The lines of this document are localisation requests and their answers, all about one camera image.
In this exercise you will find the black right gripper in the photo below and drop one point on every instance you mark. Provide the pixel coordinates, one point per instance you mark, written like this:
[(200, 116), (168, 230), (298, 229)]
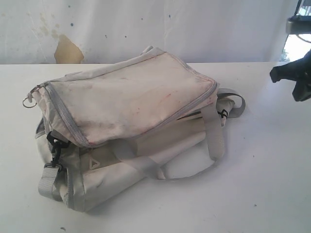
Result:
[(298, 71)]

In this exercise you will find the white zippered duffel bag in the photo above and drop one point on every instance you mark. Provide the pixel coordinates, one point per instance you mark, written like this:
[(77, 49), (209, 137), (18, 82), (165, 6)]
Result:
[(104, 130)]

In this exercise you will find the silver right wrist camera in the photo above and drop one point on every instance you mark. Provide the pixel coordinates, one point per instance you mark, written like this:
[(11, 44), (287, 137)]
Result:
[(298, 25)]

